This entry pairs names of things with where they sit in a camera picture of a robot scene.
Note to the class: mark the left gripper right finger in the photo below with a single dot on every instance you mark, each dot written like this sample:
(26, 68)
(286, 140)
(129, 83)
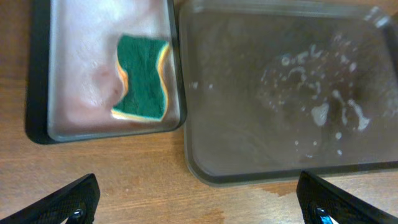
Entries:
(323, 202)

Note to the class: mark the small black soapy tray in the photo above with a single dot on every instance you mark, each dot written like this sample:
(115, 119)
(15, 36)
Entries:
(75, 66)

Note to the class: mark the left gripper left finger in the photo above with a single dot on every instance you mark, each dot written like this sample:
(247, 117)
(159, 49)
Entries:
(73, 203)

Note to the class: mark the large brown serving tray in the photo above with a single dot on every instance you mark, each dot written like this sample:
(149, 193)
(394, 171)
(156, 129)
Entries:
(277, 87)

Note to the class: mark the green yellow sponge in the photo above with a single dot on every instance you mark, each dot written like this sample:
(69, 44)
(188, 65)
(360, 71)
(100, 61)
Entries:
(140, 67)

